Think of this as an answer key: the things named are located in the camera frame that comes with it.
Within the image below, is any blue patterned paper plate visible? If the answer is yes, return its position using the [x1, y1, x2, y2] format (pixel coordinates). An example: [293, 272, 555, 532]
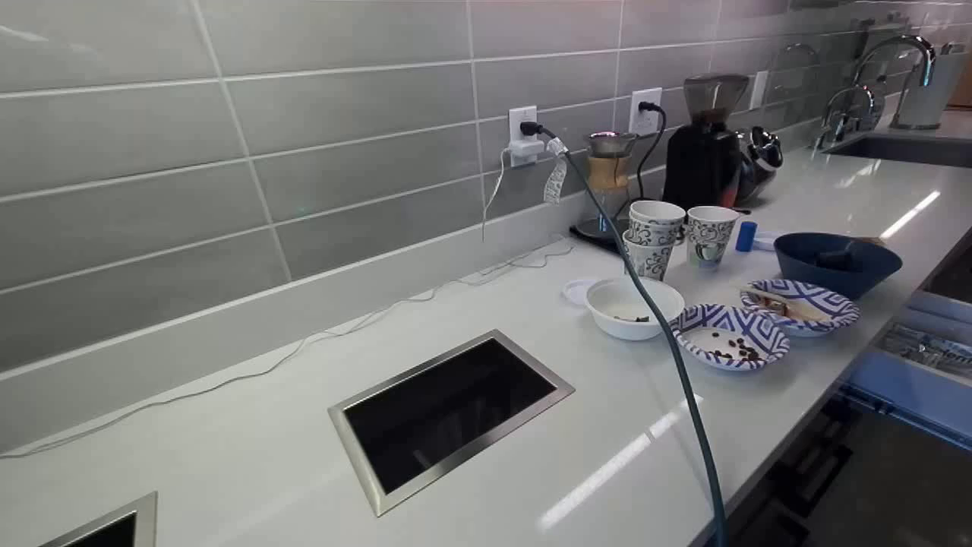
[738, 275, 864, 339]
[672, 300, 794, 377]

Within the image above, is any white plug adapter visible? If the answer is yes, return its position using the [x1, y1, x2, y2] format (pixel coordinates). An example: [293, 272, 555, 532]
[509, 134, 571, 169]

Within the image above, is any light blue open drawer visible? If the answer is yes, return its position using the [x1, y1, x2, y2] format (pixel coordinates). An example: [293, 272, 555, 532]
[844, 286, 972, 450]

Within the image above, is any white container by sink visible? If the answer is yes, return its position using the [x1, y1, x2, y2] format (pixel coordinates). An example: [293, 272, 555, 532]
[894, 40, 968, 134]

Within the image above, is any glass pour-over coffee carafe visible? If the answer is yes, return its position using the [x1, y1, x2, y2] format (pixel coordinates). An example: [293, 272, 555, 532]
[576, 126, 637, 242]

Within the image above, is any patterned paper cup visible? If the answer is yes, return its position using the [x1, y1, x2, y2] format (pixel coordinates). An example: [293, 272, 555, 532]
[627, 197, 690, 250]
[620, 227, 679, 286]
[688, 204, 741, 270]

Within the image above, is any cream plastic spoon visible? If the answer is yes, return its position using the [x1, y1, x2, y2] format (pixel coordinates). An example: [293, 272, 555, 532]
[743, 286, 818, 329]

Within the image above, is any dark blue bowl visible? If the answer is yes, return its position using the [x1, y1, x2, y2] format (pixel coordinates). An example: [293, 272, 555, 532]
[771, 231, 906, 305]

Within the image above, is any black coffee grinder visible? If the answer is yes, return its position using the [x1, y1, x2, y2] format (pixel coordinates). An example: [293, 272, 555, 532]
[663, 74, 755, 212]

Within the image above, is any dark chrome countertop appliance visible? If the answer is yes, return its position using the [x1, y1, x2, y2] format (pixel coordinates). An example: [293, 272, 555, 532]
[738, 124, 787, 197]

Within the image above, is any white bowl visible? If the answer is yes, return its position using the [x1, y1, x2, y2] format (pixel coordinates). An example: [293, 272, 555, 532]
[582, 272, 690, 342]

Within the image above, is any brown coffee beans pile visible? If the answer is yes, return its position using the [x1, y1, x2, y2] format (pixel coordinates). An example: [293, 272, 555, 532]
[708, 338, 768, 367]

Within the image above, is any steel framed counter opening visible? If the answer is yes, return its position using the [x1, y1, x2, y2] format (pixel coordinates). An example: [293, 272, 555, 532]
[39, 490, 160, 547]
[329, 329, 576, 521]

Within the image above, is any tall chrome faucet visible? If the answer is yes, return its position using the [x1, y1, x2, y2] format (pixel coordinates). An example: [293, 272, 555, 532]
[852, 30, 940, 103]

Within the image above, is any long dark power cable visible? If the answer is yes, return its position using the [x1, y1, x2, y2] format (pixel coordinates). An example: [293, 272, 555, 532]
[516, 118, 731, 547]

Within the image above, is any small chrome faucet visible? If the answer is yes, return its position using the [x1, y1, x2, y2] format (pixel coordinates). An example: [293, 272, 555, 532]
[811, 86, 880, 154]

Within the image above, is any thin white cable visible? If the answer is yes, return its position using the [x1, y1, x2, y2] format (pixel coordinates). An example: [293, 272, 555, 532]
[0, 148, 580, 464]

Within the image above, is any kitchen sink basin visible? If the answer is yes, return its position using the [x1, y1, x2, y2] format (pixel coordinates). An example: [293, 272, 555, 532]
[823, 132, 972, 169]

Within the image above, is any black grinder power cable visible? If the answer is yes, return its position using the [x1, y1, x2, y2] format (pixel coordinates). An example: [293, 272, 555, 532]
[631, 96, 672, 200]

